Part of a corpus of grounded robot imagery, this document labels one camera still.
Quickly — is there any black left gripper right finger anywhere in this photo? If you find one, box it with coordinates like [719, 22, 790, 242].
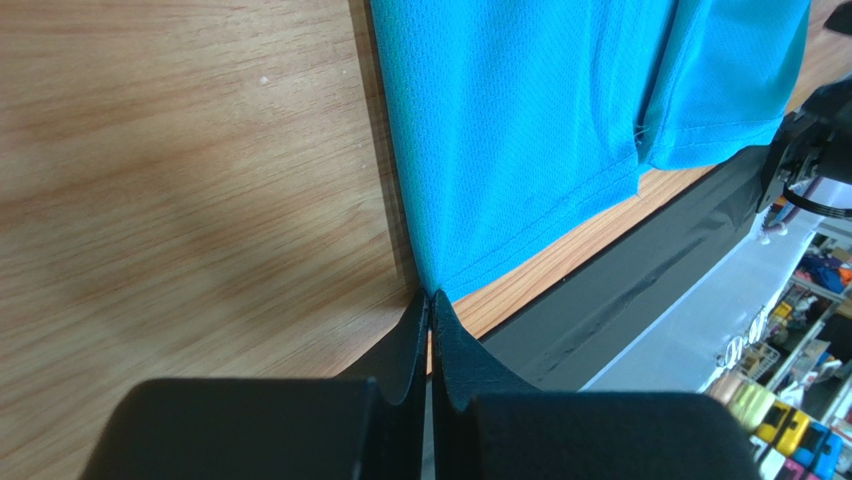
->
[431, 292, 759, 479]

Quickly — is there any teal blue t-shirt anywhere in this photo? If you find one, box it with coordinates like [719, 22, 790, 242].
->
[371, 1, 811, 300]

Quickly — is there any cluttered metal storage shelf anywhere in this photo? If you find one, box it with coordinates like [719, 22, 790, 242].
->
[706, 225, 851, 479]

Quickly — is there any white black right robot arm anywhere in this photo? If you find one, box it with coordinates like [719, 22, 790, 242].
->
[755, 77, 851, 219]

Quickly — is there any black table edge strip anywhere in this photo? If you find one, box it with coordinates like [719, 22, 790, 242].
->
[484, 146, 769, 390]

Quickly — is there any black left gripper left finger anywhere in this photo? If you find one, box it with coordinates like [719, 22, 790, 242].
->
[82, 292, 429, 479]

